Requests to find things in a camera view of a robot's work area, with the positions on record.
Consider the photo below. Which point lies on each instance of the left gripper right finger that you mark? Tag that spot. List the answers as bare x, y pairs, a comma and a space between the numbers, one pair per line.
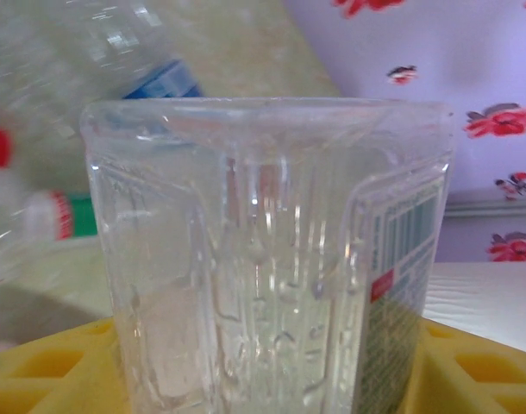
483, 379

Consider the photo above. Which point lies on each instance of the clear bottle green label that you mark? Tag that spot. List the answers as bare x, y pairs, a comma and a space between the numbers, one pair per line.
267, 259

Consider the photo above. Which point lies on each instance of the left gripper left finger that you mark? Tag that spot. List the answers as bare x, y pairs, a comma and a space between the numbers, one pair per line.
51, 375

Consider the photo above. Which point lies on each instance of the white bottle red label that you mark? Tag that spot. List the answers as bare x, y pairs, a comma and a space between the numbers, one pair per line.
43, 215

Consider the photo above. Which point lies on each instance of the blue label bottle white cap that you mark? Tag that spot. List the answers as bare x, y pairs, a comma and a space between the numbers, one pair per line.
168, 82

